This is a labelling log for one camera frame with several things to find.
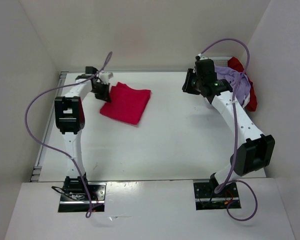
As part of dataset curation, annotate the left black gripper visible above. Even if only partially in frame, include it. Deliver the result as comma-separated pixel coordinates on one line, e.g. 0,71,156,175
90,81,110,103

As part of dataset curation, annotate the pink t shirt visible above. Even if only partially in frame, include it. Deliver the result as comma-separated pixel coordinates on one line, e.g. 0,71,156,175
99,82,152,126

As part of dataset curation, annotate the lavender t shirt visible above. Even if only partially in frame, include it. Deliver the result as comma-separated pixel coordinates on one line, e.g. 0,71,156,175
214,65,252,106

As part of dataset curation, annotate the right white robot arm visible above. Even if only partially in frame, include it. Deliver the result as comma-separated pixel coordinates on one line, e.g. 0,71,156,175
182,56,275,197

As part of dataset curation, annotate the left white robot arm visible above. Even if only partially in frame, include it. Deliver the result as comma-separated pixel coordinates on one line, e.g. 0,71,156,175
54,66,113,201

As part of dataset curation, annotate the white plastic laundry basket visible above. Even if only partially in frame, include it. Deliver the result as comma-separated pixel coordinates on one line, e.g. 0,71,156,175
204,56,235,108

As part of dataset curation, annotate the dark red t shirt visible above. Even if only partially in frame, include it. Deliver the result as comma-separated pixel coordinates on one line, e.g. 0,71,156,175
227,57,258,112

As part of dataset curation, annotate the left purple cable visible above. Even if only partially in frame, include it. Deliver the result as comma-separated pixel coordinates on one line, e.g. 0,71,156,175
24,51,113,218

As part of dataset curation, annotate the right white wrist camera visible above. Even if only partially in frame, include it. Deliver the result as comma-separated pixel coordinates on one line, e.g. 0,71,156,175
195,53,209,61

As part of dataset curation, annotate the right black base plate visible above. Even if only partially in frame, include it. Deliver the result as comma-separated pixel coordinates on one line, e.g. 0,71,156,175
193,179,241,211

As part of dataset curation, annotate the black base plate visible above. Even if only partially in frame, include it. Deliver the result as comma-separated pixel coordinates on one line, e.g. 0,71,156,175
55,182,107,213
193,179,241,211

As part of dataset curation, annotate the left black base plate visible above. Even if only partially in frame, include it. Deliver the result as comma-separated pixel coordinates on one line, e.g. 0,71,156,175
55,182,107,213

